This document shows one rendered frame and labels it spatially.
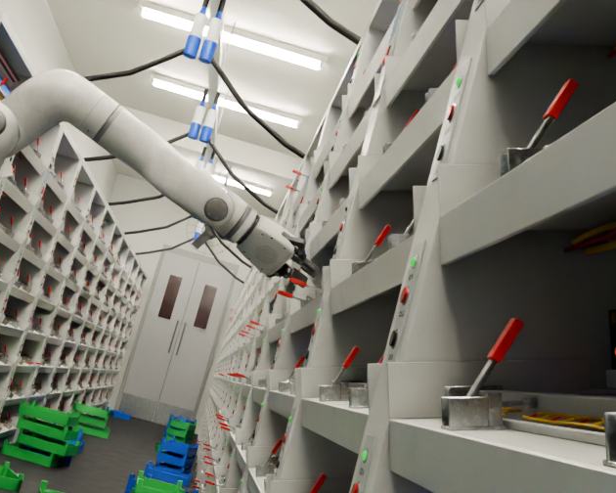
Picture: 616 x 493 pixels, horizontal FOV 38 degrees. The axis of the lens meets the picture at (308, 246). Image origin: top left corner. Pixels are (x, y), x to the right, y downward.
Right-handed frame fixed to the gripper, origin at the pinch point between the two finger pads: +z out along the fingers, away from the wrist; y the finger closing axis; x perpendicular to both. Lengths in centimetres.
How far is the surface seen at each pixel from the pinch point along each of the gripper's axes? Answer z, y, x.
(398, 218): -1.4, 36.3, -16.1
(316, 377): 2.3, 17.2, -40.0
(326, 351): 1.3, 19.7, -36.3
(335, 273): -4.8, 26.6, -26.7
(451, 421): -16, 79, -98
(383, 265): -13, 57, -58
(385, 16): -15, 24, 70
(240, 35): -31, -182, 367
